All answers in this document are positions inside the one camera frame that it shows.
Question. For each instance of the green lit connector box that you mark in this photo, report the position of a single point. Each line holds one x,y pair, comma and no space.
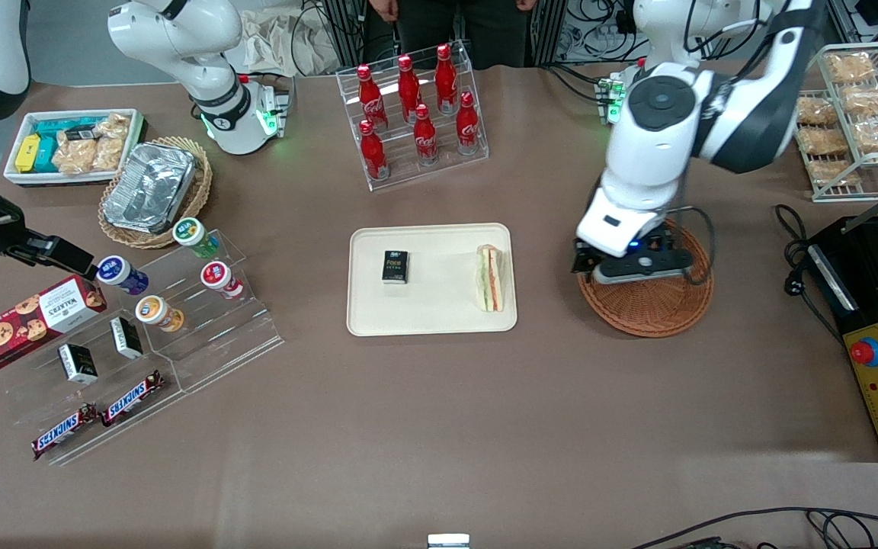
271,114
611,99

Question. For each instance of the red cola bottle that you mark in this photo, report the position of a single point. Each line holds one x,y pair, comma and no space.
409,88
370,95
468,126
446,80
373,152
425,137

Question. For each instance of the green lid cup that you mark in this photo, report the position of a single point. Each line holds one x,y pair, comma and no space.
193,235

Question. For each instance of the silver foil tray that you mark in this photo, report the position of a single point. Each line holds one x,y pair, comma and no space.
149,187

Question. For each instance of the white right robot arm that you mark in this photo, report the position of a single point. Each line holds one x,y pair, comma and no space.
180,30

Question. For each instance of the white rectangular snack bin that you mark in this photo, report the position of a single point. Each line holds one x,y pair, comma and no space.
16,177

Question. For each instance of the teal snack box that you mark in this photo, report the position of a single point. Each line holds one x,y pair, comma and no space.
49,149

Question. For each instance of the light wicker basket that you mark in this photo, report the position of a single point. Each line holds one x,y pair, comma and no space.
199,191

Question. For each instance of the red lid cup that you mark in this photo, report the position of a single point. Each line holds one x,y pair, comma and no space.
219,278

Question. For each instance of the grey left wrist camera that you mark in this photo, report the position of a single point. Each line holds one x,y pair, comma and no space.
641,271

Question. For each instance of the person's right hand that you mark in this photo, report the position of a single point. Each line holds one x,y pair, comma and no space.
383,8

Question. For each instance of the black machine housing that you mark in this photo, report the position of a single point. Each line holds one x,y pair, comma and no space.
866,290

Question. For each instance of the triangle sandwich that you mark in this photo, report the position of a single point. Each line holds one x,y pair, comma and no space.
488,278

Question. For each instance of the clear rice cracker bag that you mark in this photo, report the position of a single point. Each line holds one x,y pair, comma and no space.
75,156
113,141

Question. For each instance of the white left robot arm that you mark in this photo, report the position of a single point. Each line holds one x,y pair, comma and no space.
652,152

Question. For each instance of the small dark snack pack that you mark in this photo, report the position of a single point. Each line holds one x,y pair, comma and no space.
81,134

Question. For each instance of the red emergency stop button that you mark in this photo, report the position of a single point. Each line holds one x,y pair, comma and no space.
866,352

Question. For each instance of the clear acrylic bottle rack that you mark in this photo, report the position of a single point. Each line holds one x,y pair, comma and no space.
401,171

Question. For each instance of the red Walkers cookie box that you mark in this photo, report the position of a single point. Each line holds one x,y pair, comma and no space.
27,320

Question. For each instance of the small silver white device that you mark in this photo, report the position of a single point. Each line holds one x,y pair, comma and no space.
448,541

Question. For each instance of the Snickers bar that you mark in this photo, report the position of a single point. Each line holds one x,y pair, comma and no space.
132,399
64,431

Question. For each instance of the beige cloth bag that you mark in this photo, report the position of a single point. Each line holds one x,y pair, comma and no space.
279,42

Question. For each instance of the brown round wicker basket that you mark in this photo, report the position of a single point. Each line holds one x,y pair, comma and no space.
648,309

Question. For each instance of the cream plastic tray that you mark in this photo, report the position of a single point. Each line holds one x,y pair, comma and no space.
439,305

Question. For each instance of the black frame post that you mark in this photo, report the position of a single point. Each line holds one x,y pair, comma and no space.
344,30

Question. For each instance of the small black Face box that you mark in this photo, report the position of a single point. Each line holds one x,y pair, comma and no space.
395,267

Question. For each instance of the small black white box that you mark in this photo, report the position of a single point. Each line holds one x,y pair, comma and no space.
78,364
126,338

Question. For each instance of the yellow snack pack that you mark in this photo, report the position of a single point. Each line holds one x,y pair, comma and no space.
27,154

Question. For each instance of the person's left hand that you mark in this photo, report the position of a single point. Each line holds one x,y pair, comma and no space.
527,4

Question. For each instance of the purple lid cup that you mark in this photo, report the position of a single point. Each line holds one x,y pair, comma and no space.
120,274

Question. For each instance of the orange lid cup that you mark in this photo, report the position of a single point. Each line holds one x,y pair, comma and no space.
157,313

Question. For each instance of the clear acrylic tiered stand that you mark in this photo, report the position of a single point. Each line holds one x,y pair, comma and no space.
233,335
35,396

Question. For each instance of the person in black clothes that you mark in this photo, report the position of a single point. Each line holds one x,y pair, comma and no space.
454,30

